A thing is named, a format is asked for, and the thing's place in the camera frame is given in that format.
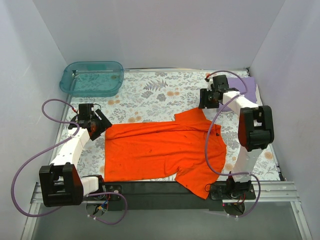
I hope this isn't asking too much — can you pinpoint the aluminium table frame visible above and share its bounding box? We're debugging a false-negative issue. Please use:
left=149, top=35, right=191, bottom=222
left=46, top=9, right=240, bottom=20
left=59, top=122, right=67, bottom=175
left=22, top=181, right=312, bottom=240

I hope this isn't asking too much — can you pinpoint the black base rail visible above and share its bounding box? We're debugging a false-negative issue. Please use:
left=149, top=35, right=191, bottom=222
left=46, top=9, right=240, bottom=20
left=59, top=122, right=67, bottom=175
left=104, top=181, right=258, bottom=211

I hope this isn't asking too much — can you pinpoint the white folded t-shirt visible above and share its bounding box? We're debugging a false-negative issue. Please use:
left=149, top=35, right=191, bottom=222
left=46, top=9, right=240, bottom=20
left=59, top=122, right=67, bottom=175
left=255, top=85, right=263, bottom=106

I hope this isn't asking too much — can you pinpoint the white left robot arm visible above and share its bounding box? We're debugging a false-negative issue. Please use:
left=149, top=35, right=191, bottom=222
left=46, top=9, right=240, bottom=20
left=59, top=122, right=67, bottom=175
left=39, top=103, right=112, bottom=207

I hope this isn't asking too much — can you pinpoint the purple folded t-shirt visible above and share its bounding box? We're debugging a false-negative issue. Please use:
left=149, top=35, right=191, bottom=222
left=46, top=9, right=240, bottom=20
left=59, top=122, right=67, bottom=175
left=222, top=77, right=257, bottom=112

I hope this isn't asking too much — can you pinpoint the teal plastic bin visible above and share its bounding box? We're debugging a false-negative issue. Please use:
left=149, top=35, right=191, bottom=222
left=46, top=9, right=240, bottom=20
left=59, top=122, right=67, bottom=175
left=59, top=61, right=124, bottom=98

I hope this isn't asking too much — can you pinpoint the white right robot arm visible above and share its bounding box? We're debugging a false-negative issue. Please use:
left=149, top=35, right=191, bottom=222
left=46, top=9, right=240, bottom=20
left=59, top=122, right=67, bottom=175
left=198, top=70, right=275, bottom=199

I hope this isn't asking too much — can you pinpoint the orange t-shirt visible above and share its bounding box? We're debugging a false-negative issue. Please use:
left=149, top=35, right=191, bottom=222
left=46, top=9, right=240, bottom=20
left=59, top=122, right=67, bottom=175
left=104, top=108, right=227, bottom=199

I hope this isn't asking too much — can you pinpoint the floral table mat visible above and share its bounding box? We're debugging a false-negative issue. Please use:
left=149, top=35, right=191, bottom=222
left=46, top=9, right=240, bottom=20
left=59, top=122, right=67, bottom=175
left=66, top=70, right=284, bottom=181

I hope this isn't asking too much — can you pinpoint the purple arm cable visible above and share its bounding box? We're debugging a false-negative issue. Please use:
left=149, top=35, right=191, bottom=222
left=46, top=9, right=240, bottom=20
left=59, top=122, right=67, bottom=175
left=203, top=70, right=262, bottom=219
left=11, top=98, right=128, bottom=225

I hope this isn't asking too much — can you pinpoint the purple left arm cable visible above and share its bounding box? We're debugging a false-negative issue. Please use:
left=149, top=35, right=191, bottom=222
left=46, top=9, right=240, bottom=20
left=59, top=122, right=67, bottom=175
left=11, top=98, right=128, bottom=225

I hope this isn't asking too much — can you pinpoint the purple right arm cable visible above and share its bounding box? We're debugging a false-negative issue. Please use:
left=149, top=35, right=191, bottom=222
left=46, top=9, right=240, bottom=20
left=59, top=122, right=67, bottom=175
left=203, top=70, right=262, bottom=219

